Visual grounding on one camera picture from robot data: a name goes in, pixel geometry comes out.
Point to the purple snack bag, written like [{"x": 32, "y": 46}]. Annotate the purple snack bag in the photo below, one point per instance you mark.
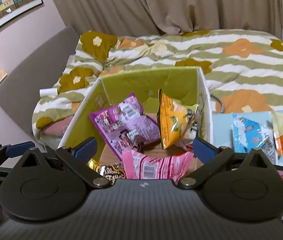
[{"x": 125, "y": 126}]

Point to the light blue white snack bag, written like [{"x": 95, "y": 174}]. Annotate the light blue white snack bag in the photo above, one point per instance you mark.
[{"x": 248, "y": 134}]

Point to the light blue floral cloth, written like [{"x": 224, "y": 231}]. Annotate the light blue floral cloth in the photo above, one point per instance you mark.
[{"x": 222, "y": 128}]

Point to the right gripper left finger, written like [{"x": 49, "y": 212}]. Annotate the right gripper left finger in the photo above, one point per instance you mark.
[{"x": 86, "y": 150}]

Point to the white tube on bed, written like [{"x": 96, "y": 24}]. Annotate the white tube on bed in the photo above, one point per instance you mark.
[{"x": 48, "y": 92}]

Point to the green cardboard box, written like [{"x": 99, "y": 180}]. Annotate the green cardboard box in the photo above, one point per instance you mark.
[{"x": 186, "y": 84}]

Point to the pink pillow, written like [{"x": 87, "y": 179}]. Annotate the pink pillow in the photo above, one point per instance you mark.
[{"x": 58, "y": 128}]

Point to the brown gold pillows snack bag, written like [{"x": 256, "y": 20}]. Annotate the brown gold pillows snack bag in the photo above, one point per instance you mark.
[{"x": 112, "y": 172}]

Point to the grey bed headboard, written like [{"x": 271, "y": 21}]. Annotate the grey bed headboard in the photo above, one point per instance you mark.
[{"x": 19, "y": 92}]

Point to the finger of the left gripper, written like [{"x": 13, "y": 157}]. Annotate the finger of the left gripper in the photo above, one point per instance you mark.
[{"x": 18, "y": 149}]

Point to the yellow chips bag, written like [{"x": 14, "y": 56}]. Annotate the yellow chips bag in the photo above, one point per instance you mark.
[{"x": 178, "y": 123}]

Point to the pink striped snack bag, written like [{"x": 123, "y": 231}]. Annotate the pink striped snack bag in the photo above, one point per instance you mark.
[{"x": 140, "y": 166}]

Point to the beige curtain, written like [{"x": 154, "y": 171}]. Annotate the beige curtain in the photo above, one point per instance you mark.
[{"x": 156, "y": 17}]

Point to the floral striped quilt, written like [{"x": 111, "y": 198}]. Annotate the floral striped quilt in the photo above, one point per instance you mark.
[{"x": 244, "y": 68}]

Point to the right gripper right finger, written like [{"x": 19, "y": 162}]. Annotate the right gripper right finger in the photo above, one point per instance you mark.
[{"x": 203, "y": 150}]

